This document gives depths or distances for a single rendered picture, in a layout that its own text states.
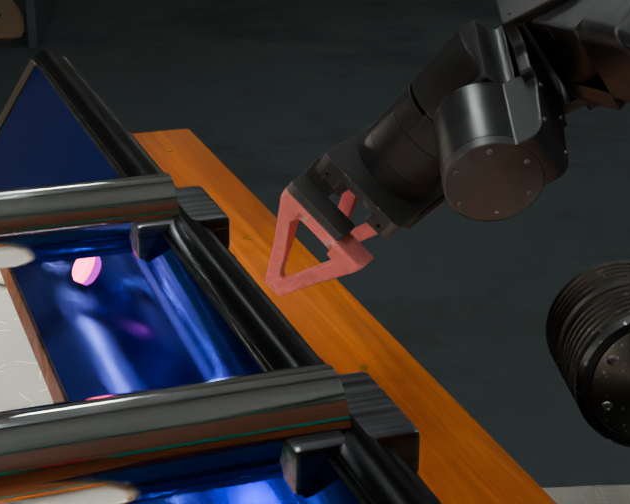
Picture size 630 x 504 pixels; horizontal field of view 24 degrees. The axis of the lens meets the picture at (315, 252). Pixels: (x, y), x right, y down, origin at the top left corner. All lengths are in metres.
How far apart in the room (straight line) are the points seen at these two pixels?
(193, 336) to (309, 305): 0.88
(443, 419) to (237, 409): 0.77
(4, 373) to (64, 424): 0.92
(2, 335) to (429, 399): 0.40
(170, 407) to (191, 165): 1.35
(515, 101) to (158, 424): 0.55
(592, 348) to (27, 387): 0.46
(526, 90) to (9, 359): 0.58
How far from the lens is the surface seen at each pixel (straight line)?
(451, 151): 0.82
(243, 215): 1.50
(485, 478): 1.01
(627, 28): 0.82
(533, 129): 0.81
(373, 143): 0.91
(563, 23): 0.84
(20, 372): 1.23
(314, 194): 0.89
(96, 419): 0.31
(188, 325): 0.40
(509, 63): 0.87
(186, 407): 0.31
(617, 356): 1.22
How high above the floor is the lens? 1.26
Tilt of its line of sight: 21 degrees down
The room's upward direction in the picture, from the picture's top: straight up
